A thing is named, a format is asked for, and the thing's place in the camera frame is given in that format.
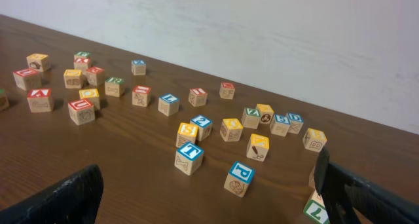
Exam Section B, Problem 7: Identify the yellow block centre right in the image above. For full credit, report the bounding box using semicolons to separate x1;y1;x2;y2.
220;119;244;142

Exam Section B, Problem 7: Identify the blue X block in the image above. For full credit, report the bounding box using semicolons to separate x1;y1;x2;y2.
132;60;147;75

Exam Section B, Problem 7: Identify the blue D block upper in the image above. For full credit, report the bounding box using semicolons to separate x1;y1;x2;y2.
286;113;304;134

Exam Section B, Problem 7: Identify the red A block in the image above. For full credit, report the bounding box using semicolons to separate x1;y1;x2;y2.
27;88;54;113

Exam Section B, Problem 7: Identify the red U block left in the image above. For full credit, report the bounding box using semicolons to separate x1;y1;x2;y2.
13;68;42;90

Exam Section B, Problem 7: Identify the green Z block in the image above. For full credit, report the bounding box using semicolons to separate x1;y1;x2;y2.
241;107;261;129

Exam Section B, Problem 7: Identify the green R block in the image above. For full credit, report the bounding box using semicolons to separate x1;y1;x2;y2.
105;77;125;97

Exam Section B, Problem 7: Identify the red H block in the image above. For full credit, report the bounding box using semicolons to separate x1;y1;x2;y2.
219;82;236;100

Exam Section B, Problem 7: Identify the red I block upper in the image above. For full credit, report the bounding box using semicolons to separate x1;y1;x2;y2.
188;88;208;107

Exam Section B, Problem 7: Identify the blue T block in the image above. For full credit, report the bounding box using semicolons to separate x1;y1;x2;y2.
174;142;204;176

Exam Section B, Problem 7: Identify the green F block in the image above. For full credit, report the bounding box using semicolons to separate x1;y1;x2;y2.
74;51;91;60

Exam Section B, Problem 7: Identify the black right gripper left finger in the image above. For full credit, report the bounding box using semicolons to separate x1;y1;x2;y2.
1;164;104;223

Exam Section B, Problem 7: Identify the yellow 8 block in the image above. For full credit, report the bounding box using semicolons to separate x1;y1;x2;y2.
302;128;327;153

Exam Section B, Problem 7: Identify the yellow K block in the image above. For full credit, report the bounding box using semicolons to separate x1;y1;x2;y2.
246;134;270;162

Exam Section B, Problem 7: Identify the red U block right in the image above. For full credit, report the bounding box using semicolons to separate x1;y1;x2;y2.
68;99;96;125

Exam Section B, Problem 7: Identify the blue L block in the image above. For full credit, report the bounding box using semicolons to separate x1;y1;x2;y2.
158;94;179;116

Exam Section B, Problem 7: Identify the yellow monkey block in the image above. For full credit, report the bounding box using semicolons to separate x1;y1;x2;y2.
256;103;274;124

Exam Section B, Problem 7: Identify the red X block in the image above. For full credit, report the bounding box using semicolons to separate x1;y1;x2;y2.
74;58;91;75

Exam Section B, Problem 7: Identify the yellow o block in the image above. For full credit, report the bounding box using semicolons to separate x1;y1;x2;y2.
64;69;84;89
79;88;101;111

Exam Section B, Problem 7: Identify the blue 5 block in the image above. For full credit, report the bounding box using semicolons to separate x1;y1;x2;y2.
270;114;291;137

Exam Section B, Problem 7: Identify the red E block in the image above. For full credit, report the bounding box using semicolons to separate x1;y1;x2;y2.
86;66;105;86

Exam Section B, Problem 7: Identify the blue P block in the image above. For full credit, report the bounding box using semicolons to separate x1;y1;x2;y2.
224;161;255;198

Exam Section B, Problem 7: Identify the blue 2 block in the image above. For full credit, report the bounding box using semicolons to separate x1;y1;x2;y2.
190;115;213;141

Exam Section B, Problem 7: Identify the yellow S block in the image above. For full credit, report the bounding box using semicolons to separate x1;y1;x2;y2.
175;122;198;147

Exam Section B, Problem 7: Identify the red i block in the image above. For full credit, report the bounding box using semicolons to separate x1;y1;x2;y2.
132;85;151;107
188;88;208;107

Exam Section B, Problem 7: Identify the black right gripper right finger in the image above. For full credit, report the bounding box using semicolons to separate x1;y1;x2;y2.
314;147;418;224

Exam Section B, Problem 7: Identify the red u block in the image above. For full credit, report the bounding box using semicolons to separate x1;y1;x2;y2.
13;68;42;90
68;99;96;125

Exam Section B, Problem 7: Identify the green 7 block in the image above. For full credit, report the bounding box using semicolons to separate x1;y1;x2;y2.
303;190;330;224

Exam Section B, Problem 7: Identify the green B block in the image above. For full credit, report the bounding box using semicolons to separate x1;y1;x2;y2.
0;89;9;111

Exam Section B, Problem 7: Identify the yellow block far left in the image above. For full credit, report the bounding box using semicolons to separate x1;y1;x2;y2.
26;53;51;72

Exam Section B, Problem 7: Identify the red I block lower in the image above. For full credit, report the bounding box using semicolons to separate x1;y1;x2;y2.
132;85;151;107

